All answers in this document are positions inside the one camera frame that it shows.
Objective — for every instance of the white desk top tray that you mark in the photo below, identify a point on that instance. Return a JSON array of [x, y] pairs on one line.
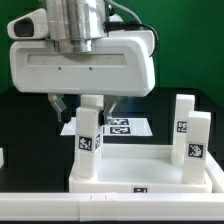
[[137, 168]]

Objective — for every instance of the white marker sheet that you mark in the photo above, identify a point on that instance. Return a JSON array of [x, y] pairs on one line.
[[119, 127]]

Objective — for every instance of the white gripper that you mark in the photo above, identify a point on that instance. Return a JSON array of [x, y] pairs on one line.
[[44, 58]]

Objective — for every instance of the white front fence bar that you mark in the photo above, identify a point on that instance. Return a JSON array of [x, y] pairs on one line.
[[111, 207]]

